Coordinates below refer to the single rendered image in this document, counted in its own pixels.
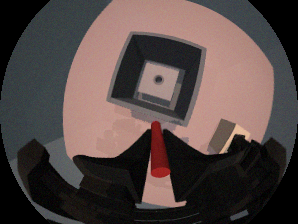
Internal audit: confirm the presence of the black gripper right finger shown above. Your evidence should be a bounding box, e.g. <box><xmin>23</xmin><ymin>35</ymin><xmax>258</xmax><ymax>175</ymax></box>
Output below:
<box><xmin>162</xmin><ymin>128</ymin><xmax>245</xmax><ymax>202</ymax></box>

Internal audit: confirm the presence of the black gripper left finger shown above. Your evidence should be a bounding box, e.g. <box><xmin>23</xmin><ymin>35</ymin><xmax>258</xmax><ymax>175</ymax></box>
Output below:
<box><xmin>72</xmin><ymin>129</ymin><xmax>152</xmax><ymax>204</ymax></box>

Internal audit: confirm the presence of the red peg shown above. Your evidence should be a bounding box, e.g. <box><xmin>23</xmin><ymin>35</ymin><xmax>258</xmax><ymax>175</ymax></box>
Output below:
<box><xmin>150</xmin><ymin>121</ymin><xmax>170</xmax><ymax>179</ymax></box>

